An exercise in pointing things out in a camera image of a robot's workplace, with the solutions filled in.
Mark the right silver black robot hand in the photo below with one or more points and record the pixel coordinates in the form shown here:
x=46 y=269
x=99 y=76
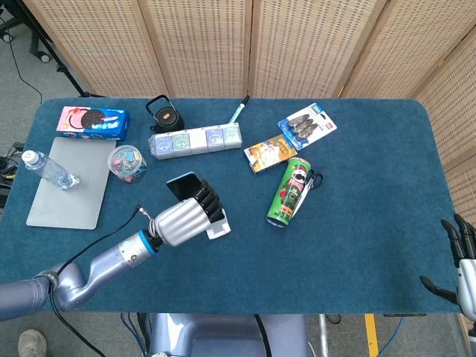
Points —
x=466 y=282

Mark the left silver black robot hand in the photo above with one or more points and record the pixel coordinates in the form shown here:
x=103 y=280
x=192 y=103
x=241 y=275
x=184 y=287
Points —
x=182 y=223

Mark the black smartphone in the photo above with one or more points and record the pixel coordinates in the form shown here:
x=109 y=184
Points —
x=184 y=186

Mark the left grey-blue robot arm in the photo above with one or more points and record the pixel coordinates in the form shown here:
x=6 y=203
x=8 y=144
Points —
x=111 y=256

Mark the white phone stand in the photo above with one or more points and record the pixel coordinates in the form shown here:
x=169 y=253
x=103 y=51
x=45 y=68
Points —
x=219 y=228

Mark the wrapped row of small boxes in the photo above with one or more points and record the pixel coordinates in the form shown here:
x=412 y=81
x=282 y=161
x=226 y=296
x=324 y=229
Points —
x=193 y=143

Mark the clear jar of colourful clips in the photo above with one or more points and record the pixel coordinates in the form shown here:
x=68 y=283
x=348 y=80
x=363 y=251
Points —
x=127 y=163

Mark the black cast iron teapot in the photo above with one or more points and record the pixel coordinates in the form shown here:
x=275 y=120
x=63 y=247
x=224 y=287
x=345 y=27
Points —
x=167 y=119

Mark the blue felt table cover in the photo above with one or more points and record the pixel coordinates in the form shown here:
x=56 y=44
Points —
x=279 y=267

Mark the yellow snack box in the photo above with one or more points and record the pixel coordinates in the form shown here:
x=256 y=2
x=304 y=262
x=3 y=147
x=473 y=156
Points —
x=269 y=154

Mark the green Pringles can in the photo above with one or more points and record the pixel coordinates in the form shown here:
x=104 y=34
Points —
x=290 y=193

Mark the silver closed laptop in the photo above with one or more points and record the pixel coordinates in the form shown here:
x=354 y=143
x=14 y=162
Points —
x=67 y=193

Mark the grey-blue robot torso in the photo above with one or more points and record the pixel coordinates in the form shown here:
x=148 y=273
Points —
x=223 y=336

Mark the marker pen with black cap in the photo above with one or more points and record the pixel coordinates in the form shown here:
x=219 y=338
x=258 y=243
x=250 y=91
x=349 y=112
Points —
x=238 y=109

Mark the blue pink Oreo box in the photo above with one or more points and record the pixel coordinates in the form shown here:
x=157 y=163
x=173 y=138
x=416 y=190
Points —
x=94 y=121

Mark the clear plastic water bottle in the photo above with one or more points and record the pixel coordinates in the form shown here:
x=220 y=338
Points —
x=52 y=171

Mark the white table leg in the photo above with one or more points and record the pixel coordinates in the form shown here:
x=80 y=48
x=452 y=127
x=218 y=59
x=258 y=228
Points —
x=324 y=334

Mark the blister pack of binder clips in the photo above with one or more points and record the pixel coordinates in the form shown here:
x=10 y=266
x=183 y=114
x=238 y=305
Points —
x=306 y=124

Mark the woven wood screen panel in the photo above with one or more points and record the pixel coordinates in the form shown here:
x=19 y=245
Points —
x=457 y=111
x=104 y=44
x=201 y=44
x=312 y=44
x=416 y=44

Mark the beige shoe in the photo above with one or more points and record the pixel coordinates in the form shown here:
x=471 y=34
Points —
x=32 y=344

